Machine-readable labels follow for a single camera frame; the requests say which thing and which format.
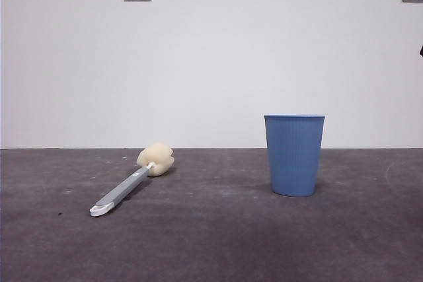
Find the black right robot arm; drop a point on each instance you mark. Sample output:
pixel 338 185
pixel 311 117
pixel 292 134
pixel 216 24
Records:
pixel 421 51

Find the blue ribbed plastic cup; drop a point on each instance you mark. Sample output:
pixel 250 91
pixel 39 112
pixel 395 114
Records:
pixel 294 160

